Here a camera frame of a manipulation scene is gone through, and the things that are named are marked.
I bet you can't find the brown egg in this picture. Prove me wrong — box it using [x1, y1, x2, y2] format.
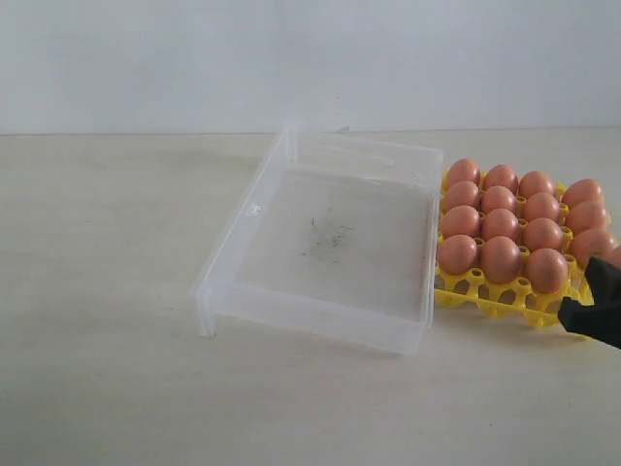
[570, 228, 615, 262]
[522, 192, 561, 222]
[439, 205, 481, 239]
[482, 164, 519, 194]
[437, 234, 478, 275]
[442, 181, 480, 213]
[443, 158, 480, 190]
[480, 208, 520, 243]
[565, 200, 608, 236]
[518, 171, 556, 199]
[561, 179, 604, 210]
[522, 217, 564, 251]
[601, 246, 621, 269]
[479, 236, 521, 284]
[480, 185, 518, 214]
[525, 248, 569, 294]

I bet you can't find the yellow plastic egg tray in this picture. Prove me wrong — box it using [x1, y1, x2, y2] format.
[435, 170, 593, 328]

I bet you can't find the clear plastic box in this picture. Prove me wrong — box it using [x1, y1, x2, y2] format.
[192, 127, 443, 355]

